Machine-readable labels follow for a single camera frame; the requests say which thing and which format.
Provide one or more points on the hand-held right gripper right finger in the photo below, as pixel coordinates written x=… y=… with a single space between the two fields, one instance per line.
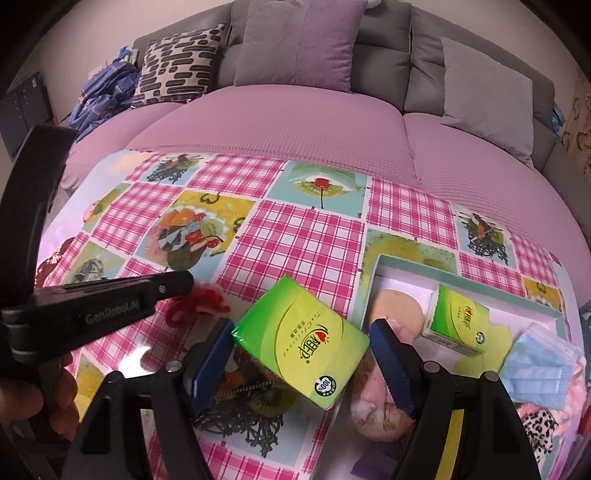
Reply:
x=392 y=364

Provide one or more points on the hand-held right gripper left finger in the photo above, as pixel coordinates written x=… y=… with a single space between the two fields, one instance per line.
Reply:
x=214 y=360

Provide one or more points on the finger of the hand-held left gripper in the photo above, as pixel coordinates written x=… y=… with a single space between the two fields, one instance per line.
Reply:
x=173 y=285

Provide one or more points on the pink frilly scrunchie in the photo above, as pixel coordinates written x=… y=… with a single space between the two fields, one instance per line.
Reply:
x=369 y=406

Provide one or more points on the small green tissue packet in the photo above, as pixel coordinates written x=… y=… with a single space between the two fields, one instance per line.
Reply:
x=455 y=318

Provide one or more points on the large green tissue packet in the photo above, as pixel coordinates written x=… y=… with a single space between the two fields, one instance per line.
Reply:
x=300 y=332

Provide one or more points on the purple wet wipes packet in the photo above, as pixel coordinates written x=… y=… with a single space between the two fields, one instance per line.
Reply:
x=374 y=464

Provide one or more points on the green cloth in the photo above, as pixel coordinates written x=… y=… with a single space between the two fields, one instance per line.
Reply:
x=501 y=344

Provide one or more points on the blue face mask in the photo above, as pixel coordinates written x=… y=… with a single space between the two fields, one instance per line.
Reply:
x=540 y=364

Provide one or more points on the leopard print cloth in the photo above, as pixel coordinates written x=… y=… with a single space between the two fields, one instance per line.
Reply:
x=545 y=429

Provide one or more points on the person's left hand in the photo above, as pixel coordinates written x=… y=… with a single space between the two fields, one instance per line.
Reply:
x=18 y=399

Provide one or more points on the printed plaid tablecloth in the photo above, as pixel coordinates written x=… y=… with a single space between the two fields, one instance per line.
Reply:
x=300 y=230

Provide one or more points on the grey sofa with pink cover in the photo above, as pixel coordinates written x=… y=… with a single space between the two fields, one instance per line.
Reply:
x=277 y=115

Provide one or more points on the blue plaid clothing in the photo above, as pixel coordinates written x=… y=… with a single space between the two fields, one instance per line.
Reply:
x=101 y=92

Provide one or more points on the dark cabinet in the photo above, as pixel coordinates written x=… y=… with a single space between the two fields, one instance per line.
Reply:
x=27 y=101

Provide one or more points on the black and white patterned cushion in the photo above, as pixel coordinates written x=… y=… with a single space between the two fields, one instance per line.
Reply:
x=178 y=64

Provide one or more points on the purple cushion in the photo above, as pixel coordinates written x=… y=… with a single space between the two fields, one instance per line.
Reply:
x=300 y=41

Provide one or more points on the grey cushion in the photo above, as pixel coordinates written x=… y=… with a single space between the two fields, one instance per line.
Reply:
x=485 y=101

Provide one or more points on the small blue cloth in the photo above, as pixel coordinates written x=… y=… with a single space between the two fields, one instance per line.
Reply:
x=558 y=120

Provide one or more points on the patterned beige curtain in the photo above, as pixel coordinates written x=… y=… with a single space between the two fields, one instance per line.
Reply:
x=579 y=129

